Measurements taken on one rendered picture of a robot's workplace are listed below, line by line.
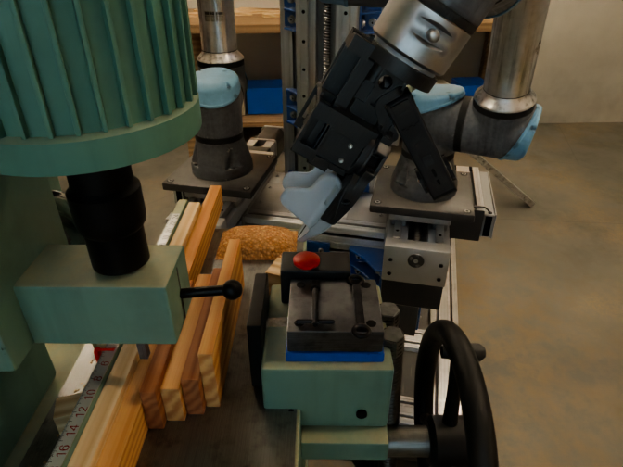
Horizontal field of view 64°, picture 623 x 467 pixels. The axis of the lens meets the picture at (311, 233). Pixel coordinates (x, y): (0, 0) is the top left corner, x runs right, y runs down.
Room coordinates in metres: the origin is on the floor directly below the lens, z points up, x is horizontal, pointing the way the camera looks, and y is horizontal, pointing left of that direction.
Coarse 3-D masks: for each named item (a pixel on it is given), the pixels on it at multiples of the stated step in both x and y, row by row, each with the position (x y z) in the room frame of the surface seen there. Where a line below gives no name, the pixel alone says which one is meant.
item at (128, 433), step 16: (208, 192) 0.77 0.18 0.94; (208, 208) 0.71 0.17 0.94; (208, 224) 0.67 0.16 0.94; (192, 240) 0.62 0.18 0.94; (208, 240) 0.66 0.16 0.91; (192, 256) 0.58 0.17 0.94; (192, 272) 0.55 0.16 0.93; (144, 368) 0.37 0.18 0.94; (128, 400) 0.33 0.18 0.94; (128, 416) 0.31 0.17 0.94; (144, 416) 0.32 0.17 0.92; (112, 432) 0.29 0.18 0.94; (128, 432) 0.29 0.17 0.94; (144, 432) 0.31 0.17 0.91; (112, 448) 0.27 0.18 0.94; (128, 448) 0.28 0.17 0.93; (96, 464) 0.26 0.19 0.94; (112, 464) 0.26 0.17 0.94; (128, 464) 0.27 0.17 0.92
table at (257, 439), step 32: (224, 384) 0.38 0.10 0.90; (192, 416) 0.34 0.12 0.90; (224, 416) 0.34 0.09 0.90; (256, 416) 0.34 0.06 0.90; (288, 416) 0.34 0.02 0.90; (160, 448) 0.30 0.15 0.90; (192, 448) 0.30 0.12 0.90; (224, 448) 0.30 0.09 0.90; (256, 448) 0.30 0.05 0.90; (288, 448) 0.30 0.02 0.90; (320, 448) 0.33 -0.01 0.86; (352, 448) 0.33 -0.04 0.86; (384, 448) 0.33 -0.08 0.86
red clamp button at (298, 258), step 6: (300, 252) 0.46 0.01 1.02; (306, 252) 0.46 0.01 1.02; (312, 252) 0.46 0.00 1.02; (294, 258) 0.45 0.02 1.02; (300, 258) 0.45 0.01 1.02; (306, 258) 0.45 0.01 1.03; (312, 258) 0.45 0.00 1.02; (318, 258) 0.45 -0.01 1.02; (294, 264) 0.45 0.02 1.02; (300, 264) 0.44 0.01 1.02; (306, 264) 0.44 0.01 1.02; (312, 264) 0.44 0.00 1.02; (318, 264) 0.45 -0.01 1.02
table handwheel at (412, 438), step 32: (448, 320) 0.46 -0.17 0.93; (448, 352) 0.39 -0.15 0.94; (416, 384) 0.49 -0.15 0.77; (448, 384) 0.39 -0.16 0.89; (480, 384) 0.34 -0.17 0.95; (416, 416) 0.47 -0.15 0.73; (448, 416) 0.38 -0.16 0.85; (480, 416) 0.31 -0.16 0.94; (416, 448) 0.36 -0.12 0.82; (448, 448) 0.35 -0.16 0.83; (480, 448) 0.29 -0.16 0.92
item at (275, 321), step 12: (264, 276) 0.46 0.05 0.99; (264, 288) 0.43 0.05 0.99; (252, 300) 0.41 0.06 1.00; (264, 300) 0.42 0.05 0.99; (252, 312) 0.39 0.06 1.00; (264, 312) 0.41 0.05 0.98; (252, 324) 0.38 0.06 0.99; (264, 324) 0.41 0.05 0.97; (276, 324) 0.41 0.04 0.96; (252, 336) 0.37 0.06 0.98; (264, 336) 0.40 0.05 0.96; (252, 348) 0.37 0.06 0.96; (252, 360) 0.37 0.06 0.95; (252, 372) 0.37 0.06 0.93; (252, 384) 0.37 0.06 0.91
